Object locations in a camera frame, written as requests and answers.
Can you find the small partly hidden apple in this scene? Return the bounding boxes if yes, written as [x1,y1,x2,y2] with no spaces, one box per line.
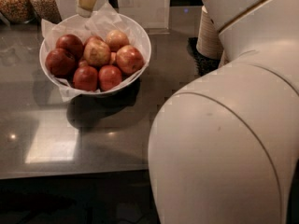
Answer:
[109,52,117,65]

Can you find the black rubber mat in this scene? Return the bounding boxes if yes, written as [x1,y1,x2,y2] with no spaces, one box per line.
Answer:
[187,37,220,77]

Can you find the white paper liner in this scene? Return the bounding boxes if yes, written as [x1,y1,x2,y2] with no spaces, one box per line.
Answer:
[41,2,150,103]

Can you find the right cereal glass jar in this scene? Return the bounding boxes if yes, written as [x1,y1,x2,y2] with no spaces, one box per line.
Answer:
[30,0,62,23]

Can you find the red right apple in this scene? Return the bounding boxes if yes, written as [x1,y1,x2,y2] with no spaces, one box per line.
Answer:
[116,45,145,75]

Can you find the red front-right apple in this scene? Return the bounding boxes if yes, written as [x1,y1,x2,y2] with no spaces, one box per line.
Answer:
[98,65,122,91]

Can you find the back stack paper bowls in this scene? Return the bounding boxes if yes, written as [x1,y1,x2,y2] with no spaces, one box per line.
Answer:
[196,6,223,60]

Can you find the dark red back-left apple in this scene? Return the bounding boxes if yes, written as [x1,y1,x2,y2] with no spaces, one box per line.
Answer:
[56,34,84,60]

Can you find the white bowl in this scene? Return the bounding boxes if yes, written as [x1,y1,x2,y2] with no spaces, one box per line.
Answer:
[39,10,152,98]

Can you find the red front-left apple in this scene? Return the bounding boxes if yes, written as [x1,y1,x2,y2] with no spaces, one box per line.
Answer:
[73,65,98,91]

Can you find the cereal glass jar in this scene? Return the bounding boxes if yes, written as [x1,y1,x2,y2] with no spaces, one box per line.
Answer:
[0,0,35,23]
[30,0,62,23]

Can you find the clear acrylic sign holder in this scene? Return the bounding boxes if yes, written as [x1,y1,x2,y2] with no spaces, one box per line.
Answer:
[118,0,170,32]

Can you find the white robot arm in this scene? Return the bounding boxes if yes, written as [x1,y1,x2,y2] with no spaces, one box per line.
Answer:
[148,0,299,224]

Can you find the low hidden red apple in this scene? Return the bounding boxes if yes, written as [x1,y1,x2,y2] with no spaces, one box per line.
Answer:
[78,58,88,67]

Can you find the dark red left apple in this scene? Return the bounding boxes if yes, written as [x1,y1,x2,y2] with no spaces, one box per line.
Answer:
[45,48,77,77]

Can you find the left cereal glass jar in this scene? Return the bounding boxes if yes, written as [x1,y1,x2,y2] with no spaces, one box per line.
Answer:
[0,0,35,23]

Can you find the pale back apple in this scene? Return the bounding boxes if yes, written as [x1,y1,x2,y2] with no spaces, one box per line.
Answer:
[105,30,129,52]

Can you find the yellowish red apple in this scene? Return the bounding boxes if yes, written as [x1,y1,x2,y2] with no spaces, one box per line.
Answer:
[83,39,111,67]

